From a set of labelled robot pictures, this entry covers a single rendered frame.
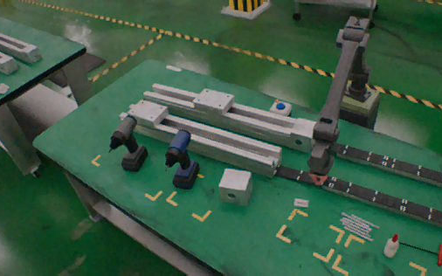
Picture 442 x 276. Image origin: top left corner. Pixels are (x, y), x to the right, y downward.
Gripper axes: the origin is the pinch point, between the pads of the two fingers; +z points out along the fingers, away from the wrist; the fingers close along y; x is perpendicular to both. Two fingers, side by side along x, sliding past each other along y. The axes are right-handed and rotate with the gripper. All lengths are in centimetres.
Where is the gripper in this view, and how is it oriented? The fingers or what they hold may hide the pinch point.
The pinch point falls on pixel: (320, 178)
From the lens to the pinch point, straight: 144.4
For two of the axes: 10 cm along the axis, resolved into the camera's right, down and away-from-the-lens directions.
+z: 1.1, 7.4, 6.6
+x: 8.6, 2.6, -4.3
